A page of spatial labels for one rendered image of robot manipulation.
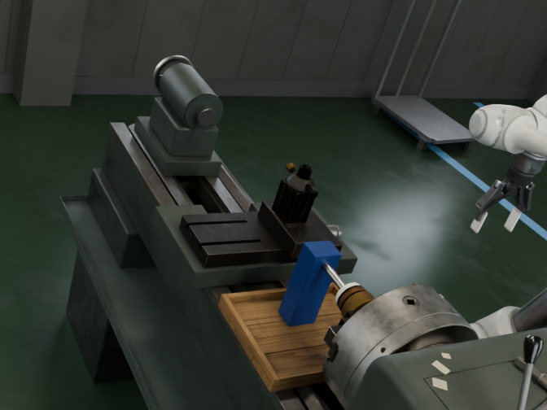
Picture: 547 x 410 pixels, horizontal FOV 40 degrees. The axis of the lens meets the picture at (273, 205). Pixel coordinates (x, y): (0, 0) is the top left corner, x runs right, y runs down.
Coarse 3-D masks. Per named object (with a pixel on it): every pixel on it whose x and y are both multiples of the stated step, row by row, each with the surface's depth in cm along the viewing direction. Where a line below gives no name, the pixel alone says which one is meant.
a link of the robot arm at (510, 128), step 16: (480, 112) 189; (496, 112) 188; (512, 112) 188; (528, 112) 194; (480, 128) 188; (496, 128) 187; (512, 128) 186; (528, 128) 185; (496, 144) 190; (512, 144) 188; (528, 144) 184; (544, 144) 181
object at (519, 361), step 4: (520, 356) 138; (516, 360) 138; (520, 360) 137; (516, 364) 138; (520, 364) 138; (524, 364) 137; (520, 368) 138; (524, 368) 137; (532, 372) 136; (536, 372) 136; (532, 376) 137; (536, 376) 136; (540, 376) 135; (544, 376) 135; (540, 380) 135; (544, 380) 135; (540, 384) 135; (544, 384) 135
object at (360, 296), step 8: (352, 288) 170; (360, 288) 170; (344, 296) 169; (352, 296) 168; (360, 296) 168; (368, 296) 168; (344, 304) 168; (352, 304) 167; (360, 304) 165; (344, 312) 168
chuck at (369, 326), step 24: (408, 288) 154; (432, 288) 159; (360, 312) 151; (384, 312) 149; (408, 312) 148; (432, 312) 149; (456, 312) 154; (336, 336) 153; (360, 336) 149; (384, 336) 146; (336, 360) 152; (360, 360) 147; (336, 384) 153
